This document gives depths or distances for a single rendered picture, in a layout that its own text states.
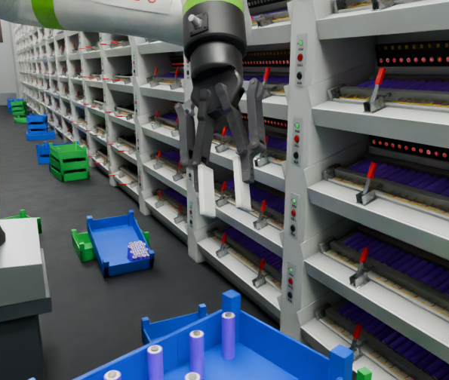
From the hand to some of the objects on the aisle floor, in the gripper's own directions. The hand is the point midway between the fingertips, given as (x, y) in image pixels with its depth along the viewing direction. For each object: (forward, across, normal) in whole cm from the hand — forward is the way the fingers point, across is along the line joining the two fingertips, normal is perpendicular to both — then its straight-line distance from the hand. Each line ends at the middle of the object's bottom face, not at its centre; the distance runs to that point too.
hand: (223, 189), depth 60 cm
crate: (+27, -46, +60) cm, 81 cm away
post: (-45, -124, +150) cm, 200 cm away
